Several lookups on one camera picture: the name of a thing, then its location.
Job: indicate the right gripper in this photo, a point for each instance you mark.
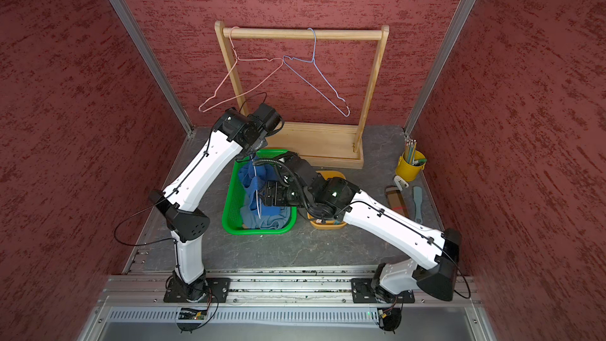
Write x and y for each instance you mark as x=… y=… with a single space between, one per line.
x=280 y=197

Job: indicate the white wire hanger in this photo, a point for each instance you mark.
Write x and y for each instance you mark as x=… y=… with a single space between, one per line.
x=259 y=185

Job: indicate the royal blue tank top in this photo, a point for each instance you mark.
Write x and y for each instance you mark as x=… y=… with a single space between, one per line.
x=266 y=173

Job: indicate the grey-blue tank top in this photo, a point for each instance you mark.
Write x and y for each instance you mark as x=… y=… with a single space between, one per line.
x=266 y=218

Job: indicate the blue wire hanger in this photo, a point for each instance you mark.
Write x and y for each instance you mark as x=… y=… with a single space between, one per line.
x=307 y=70

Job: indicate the pink wire hanger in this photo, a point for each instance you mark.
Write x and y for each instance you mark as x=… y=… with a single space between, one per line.
x=233 y=61

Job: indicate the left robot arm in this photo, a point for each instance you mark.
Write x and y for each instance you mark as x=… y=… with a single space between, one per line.
x=232 y=136

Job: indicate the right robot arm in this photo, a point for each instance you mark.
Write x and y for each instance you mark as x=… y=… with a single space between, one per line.
x=433 y=254

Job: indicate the green plastic basket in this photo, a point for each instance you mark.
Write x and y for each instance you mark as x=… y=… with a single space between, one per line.
x=231 y=220

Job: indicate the yellow plastic tray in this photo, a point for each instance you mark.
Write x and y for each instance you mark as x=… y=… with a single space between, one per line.
x=327 y=224

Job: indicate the wooden clothes rack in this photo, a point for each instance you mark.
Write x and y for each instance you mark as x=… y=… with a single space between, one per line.
x=323 y=144

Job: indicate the brown wooden brush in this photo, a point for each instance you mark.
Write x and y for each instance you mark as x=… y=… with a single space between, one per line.
x=396 y=201

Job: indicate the yellow pencil cup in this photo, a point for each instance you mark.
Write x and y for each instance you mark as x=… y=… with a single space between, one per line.
x=411 y=162

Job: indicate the grey-blue spatula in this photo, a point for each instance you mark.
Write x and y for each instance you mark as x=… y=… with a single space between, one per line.
x=418 y=200

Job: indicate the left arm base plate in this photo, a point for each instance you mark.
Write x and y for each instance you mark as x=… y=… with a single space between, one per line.
x=216 y=289

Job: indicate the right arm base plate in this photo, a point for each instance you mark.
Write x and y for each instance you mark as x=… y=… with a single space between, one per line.
x=365 y=292

